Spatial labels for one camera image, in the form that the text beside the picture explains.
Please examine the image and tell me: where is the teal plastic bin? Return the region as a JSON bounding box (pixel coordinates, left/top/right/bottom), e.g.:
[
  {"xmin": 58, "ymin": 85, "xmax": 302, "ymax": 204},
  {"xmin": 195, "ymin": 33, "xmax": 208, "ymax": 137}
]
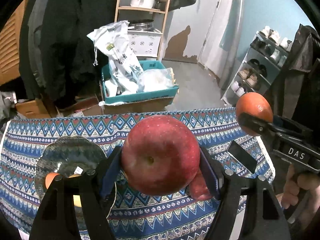
[{"xmin": 101, "ymin": 60, "xmax": 179, "ymax": 105}]

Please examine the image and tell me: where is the grey shoe rack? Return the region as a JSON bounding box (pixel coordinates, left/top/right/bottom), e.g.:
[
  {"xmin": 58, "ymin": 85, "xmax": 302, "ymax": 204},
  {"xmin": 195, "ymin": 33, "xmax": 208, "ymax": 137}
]
[{"xmin": 221, "ymin": 26, "xmax": 292, "ymax": 106}]

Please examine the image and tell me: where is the clear plastic bag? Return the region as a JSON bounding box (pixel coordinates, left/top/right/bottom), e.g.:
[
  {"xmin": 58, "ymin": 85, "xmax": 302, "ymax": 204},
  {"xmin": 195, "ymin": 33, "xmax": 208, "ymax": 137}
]
[{"xmin": 137, "ymin": 68, "xmax": 177, "ymax": 93}]

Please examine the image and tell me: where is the dark red apple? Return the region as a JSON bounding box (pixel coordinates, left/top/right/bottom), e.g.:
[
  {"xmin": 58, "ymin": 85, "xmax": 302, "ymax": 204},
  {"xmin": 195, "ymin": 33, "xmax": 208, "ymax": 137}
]
[{"xmin": 188, "ymin": 169, "xmax": 213, "ymax": 200}]

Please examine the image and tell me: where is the grey crumpled clothing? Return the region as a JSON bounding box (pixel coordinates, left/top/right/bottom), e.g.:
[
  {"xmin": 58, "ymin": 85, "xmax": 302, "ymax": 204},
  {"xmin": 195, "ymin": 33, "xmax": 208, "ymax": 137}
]
[{"xmin": 0, "ymin": 92, "xmax": 18, "ymax": 122}]

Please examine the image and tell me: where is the brown cardboard box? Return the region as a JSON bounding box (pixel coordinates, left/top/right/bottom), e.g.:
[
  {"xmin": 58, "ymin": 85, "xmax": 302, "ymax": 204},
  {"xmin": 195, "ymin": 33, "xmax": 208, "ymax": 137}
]
[{"xmin": 100, "ymin": 97, "xmax": 174, "ymax": 114}]

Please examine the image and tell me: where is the wooden louvered closet door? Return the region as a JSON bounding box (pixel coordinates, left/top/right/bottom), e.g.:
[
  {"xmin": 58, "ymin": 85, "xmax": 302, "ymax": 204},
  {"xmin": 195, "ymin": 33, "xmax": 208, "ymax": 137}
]
[{"xmin": 0, "ymin": 0, "xmax": 28, "ymax": 85}]

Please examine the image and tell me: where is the blue patterned tablecloth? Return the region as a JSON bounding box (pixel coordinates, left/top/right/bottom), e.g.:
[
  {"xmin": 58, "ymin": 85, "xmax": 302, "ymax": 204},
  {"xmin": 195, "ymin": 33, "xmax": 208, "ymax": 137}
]
[{"xmin": 1, "ymin": 108, "xmax": 275, "ymax": 239}]

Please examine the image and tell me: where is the wooden drawer box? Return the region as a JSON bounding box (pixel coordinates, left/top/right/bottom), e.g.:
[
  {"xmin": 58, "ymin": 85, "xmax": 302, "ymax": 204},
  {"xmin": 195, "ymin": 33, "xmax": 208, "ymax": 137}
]
[{"xmin": 15, "ymin": 99, "xmax": 50, "ymax": 119}]

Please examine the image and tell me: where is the dark glass plate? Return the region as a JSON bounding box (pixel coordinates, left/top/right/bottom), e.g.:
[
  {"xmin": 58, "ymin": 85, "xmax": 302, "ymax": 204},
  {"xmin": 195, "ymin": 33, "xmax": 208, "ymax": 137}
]
[{"xmin": 35, "ymin": 137, "xmax": 107, "ymax": 200}]

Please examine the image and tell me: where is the white patterned storage box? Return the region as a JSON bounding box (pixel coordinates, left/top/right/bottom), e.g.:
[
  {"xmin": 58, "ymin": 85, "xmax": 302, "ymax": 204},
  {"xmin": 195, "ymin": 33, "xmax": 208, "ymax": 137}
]
[{"xmin": 128, "ymin": 29, "xmax": 162, "ymax": 58}]

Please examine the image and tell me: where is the wooden shelf unit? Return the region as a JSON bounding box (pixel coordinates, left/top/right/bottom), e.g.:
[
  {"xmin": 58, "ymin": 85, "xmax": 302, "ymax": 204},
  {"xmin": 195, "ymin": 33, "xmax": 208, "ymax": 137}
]
[{"xmin": 114, "ymin": 0, "xmax": 171, "ymax": 60}]

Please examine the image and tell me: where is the white printed bag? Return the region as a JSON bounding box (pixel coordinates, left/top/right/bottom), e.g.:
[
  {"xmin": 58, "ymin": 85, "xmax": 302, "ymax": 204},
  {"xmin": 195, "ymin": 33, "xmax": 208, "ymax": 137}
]
[{"xmin": 87, "ymin": 20, "xmax": 143, "ymax": 94}]

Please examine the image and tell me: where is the steel pot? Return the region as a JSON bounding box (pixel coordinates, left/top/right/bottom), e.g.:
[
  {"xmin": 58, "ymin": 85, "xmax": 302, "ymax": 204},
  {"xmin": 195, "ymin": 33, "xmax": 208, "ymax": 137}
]
[{"xmin": 128, "ymin": 19, "xmax": 154, "ymax": 31}]

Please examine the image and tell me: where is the dark coat on right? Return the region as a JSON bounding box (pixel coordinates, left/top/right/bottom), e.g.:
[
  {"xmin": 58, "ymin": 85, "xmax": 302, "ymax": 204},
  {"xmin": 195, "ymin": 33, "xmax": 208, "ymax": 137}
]
[{"xmin": 264, "ymin": 25, "xmax": 319, "ymax": 133}]

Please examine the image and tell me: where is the large orange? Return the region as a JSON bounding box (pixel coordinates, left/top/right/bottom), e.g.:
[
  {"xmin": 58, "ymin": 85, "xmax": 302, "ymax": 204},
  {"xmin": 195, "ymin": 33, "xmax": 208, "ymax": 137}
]
[{"xmin": 45, "ymin": 172, "xmax": 59, "ymax": 189}]

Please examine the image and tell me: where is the person's right hand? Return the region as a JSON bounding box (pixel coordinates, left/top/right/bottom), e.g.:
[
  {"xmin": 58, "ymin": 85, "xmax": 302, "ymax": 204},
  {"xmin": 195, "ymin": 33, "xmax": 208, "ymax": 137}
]
[{"xmin": 276, "ymin": 164, "xmax": 320, "ymax": 228}]

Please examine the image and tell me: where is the small orange tangerine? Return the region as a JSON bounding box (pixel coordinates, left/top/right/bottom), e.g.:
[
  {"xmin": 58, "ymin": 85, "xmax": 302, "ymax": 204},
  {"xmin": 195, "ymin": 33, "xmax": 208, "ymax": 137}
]
[{"xmin": 235, "ymin": 92, "xmax": 273, "ymax": 137}]

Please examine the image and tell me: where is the black hanging coat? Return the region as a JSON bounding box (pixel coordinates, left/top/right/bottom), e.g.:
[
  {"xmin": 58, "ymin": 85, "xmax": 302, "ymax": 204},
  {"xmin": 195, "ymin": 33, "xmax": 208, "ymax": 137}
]
[{"xmin": 19, "ymin": 0, "xmax": 117, "ymax": 108}]

